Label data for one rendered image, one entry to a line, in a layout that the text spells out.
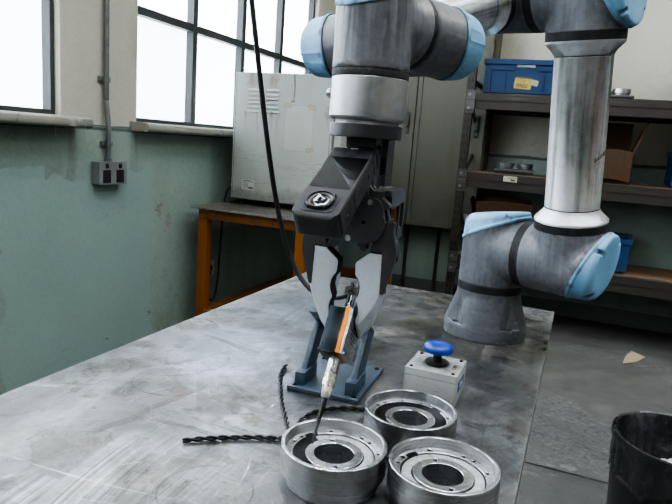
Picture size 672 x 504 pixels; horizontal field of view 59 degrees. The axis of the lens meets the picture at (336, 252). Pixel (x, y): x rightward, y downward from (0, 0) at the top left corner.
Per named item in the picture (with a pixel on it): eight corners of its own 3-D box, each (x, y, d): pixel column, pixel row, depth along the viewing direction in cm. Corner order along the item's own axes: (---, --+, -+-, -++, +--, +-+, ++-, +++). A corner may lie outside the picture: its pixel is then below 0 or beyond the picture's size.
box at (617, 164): (641, 186, 357) (652, 120, 350) (550, 178, 376) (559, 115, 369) (636, 183, 396) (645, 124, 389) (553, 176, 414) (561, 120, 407)
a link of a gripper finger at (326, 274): (346, 321, 66) (362, 241, 65) (327, 336, 61) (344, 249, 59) (320, 313, 67) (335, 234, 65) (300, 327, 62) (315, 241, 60)
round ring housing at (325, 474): (405, 492, 59) (409, 454, 58) (315, 524, 53) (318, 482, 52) (344, 444, 67) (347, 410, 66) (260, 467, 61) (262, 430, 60)
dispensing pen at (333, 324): (291, 437, 55) (337, 272, 61) (304, 444, 59) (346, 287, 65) (313, 442, 54) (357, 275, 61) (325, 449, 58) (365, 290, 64)
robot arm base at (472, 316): (452, 315, 123) (457, 268, 121) (528, 328, 117) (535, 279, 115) (435, 334, 109) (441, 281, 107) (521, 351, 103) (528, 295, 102)
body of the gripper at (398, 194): (403, 243, 65) (415, 129, 63) (382, 255, 57) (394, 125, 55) (337, 234, 67) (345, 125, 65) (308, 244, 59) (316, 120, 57)
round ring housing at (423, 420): (410, 413, 76) (413, 382, 75) (473, 450, 68) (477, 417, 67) (344, 431, 70) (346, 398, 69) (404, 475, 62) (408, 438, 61)
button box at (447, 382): (454, 410, 78) (458, 374, 77) (401, 397, 81) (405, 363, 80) (465, 388, 85) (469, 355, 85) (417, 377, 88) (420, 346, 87)
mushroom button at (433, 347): (446, 385, 80) (450, 349, 79) (417, 378, 81) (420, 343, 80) (452, 375, 83) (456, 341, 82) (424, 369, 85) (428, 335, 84)
